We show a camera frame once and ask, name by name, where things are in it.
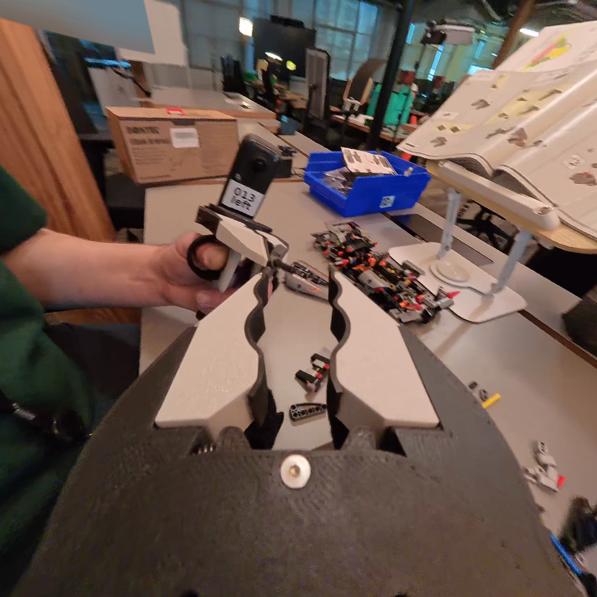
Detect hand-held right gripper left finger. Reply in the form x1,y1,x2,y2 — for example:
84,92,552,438
154,273,276,441

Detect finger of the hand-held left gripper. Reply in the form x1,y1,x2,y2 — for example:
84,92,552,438
261,233,290,267
216,216,271,267

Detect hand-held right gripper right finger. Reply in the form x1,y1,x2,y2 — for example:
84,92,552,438
326,268,441,441

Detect small black lego assembly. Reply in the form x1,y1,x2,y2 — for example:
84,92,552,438
295,347,333,392

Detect person's left forearm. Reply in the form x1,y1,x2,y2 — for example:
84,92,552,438
0,229,178,308

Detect grey pointed lego panel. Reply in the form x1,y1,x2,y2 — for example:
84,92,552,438
285,261,333,300

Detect black curved lego beam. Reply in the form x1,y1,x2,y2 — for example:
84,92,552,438
288,402,328,423

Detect partly built lego car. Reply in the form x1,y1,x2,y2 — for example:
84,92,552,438
312,220,460,325

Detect pile of black lego pieces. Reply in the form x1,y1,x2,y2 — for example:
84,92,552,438
550,497,597,579

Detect blue lego beam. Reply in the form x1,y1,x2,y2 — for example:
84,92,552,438
549,534,584,576

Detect person's left hand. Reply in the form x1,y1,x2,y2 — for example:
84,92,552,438
156,232,243,314

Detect cardboard box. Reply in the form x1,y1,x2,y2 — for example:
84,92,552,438
106,106,239,185

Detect clear plastic bags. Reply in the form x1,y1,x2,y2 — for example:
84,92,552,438
322,169,360,192

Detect grey perforated panel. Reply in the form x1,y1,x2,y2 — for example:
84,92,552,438
305,47,331,122

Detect blue plastic bin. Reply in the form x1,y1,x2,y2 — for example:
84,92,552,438
303,150,432,218

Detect white book stand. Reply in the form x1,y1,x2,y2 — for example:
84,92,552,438
388,161,597,323

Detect printed sticker sheet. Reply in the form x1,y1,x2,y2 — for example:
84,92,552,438
340,147,398,177

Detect large black screen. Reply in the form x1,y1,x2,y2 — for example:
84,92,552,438
254,16,317,77

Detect pale office chair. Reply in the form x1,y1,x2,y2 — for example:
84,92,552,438
343,58,388,136

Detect teal cover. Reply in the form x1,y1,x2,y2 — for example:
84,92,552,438
368,84,413,129

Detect black pole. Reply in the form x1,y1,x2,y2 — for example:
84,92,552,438
366,0,416,150

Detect person's green shirt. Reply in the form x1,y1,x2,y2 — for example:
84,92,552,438
0,165,94,588

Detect cluster of light grey connectors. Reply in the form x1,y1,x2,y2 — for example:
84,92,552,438
522,441,566,493

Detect grey mounted device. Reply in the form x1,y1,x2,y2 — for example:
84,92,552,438
422,21,476,46

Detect open instruction book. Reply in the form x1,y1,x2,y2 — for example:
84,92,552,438
396,21,597,241

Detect black strap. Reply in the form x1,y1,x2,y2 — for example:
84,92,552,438
0,396,89,448

